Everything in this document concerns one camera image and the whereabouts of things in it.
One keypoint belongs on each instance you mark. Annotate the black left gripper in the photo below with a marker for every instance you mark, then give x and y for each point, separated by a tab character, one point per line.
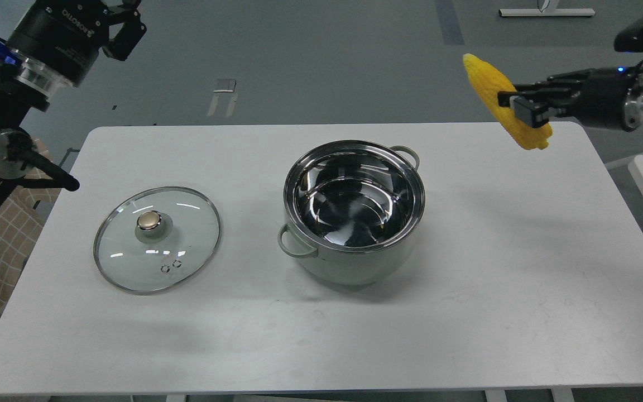
66	35

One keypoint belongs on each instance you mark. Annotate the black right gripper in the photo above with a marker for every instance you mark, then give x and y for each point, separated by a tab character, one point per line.
598	98

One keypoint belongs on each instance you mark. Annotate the yellow corn cob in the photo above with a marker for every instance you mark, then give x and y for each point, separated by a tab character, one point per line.
487	81

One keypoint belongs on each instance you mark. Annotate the glass pot lid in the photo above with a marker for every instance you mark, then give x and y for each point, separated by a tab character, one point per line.
157	239

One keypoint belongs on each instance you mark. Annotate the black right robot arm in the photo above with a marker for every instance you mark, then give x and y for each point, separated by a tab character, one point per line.
629	40

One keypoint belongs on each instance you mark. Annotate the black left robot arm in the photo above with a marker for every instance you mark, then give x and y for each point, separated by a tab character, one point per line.
27	84

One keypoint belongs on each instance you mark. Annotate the grey steel cooking pot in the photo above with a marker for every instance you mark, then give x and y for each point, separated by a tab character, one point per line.
351	209

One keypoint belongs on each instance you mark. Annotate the white table base bar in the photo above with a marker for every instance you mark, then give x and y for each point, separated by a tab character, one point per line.
536	13

